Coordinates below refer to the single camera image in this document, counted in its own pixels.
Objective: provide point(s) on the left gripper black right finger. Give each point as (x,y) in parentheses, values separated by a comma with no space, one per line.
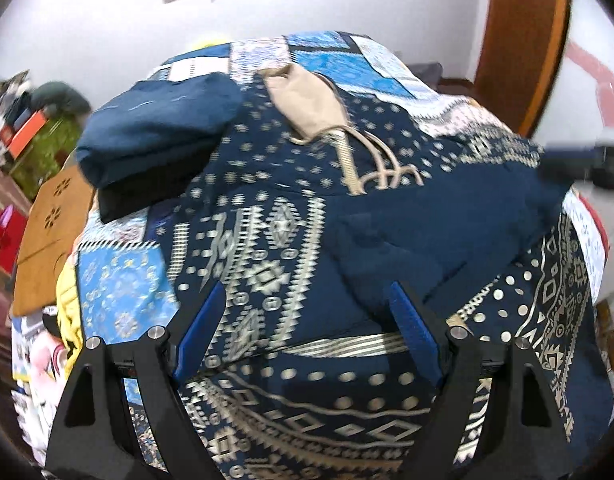
(522,436)

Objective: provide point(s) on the brown wooden door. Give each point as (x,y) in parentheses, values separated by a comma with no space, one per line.
(520,57)

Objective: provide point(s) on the dark green plush bag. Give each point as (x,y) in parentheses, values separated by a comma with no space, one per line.
(61,97)

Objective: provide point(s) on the blue patchwork bed cover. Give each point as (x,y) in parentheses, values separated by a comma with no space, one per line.
(124,285)

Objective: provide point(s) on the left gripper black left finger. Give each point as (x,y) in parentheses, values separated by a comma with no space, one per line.
(92,436)

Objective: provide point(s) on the brown wooden bedside board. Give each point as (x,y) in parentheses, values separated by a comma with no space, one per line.
(56,218)

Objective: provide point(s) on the yellow cloth at bedside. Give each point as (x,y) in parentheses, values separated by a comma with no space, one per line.
(69,313)

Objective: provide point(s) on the orange box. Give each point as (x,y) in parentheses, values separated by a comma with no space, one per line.
(26,133)

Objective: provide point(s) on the navy patterned large garment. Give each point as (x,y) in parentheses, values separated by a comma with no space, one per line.
(308,375)

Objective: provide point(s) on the folded blue denim clothes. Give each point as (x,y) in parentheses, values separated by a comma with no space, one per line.
(147,144)

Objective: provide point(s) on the red bag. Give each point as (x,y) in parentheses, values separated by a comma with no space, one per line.
(12,227)

